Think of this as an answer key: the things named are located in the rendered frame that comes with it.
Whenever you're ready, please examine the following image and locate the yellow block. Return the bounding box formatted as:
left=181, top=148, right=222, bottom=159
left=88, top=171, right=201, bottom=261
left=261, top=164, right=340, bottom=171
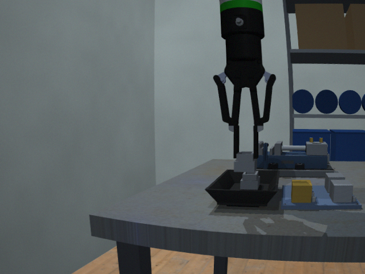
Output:
left=291, top=180, right=312, bottom=203

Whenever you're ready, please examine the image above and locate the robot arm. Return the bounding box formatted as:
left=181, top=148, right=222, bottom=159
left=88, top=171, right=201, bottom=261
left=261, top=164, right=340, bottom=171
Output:
left=219, top=0, right=265, bottom=39

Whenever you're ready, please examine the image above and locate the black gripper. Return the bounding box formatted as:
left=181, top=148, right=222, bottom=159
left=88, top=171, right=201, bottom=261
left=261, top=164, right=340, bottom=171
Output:
left=213, top=35, right=276, bottom=159

